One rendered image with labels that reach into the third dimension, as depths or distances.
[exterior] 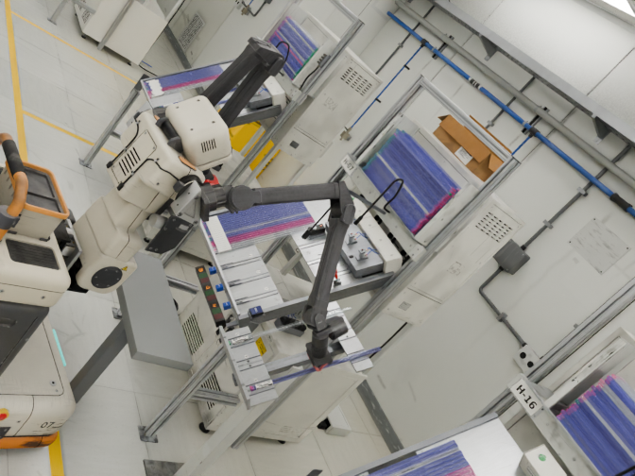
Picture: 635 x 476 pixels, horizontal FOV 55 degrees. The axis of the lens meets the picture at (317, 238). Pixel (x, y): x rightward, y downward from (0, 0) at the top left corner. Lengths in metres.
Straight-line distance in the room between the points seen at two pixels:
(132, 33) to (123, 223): 4.90
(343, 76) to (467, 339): 1.85
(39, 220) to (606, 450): 1.81
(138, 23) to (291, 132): 3.32
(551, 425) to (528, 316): 1.82
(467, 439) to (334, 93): 2.30
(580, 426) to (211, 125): 1.48
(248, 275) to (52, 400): 0.92
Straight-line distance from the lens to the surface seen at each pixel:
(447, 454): 2.21
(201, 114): 2.00
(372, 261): 2.68
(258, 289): 2.63
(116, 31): 6.85
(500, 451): 2.27
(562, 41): 4.75
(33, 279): 1.88
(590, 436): 2.15
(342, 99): 3.88
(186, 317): 3.38
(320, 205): 3.05
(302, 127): 3.86
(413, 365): 4.31
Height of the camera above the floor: 1.88
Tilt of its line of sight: 17 degrees down
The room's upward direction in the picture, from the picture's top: 42 degrees clockwise
